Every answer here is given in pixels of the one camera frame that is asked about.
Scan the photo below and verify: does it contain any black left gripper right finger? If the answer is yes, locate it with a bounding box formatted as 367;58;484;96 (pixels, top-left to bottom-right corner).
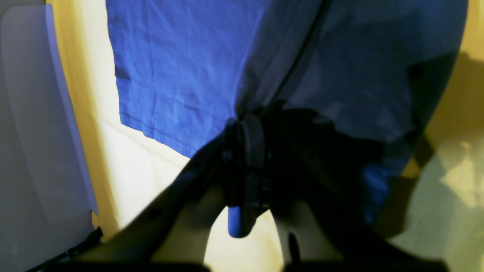
265;110;448;272

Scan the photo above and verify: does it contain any dark blue-grey T-shirt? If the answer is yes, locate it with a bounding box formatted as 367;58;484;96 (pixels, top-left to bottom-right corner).
105;0;468;227

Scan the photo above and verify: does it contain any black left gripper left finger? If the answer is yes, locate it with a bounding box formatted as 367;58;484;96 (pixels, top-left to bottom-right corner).
71;135;226;272

